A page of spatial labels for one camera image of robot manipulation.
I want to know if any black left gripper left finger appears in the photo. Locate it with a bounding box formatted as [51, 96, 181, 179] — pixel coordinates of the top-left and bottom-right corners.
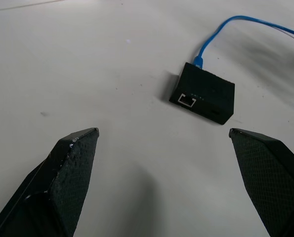
[0, 127, 100, 237]

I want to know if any black network adapter box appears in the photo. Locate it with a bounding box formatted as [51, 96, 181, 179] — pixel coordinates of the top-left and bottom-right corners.
[168, 62, 236, 125]

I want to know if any blue cable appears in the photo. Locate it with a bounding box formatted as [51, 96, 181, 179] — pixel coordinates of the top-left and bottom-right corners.
[193, 15, 294, 69]

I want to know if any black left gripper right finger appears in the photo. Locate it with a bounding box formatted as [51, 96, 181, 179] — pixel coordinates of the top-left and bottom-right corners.
[229, 127, 294, 237]

